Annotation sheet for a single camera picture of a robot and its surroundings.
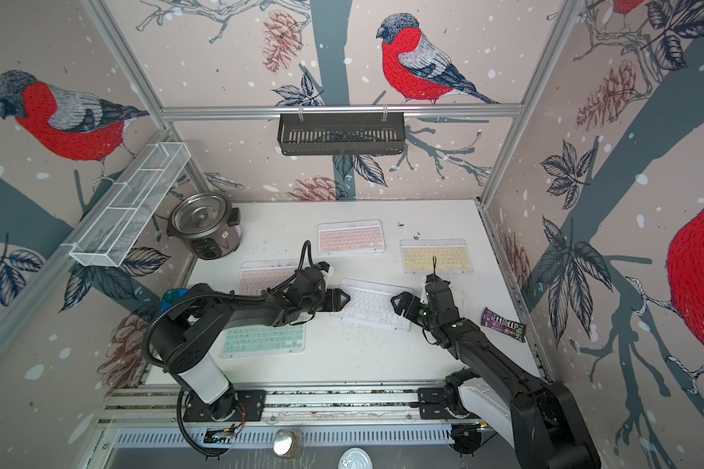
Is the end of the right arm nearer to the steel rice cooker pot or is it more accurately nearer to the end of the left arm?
the end of the left arm

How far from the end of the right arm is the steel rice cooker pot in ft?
2.05

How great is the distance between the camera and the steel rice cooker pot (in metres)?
0.94

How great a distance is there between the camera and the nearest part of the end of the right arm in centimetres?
67
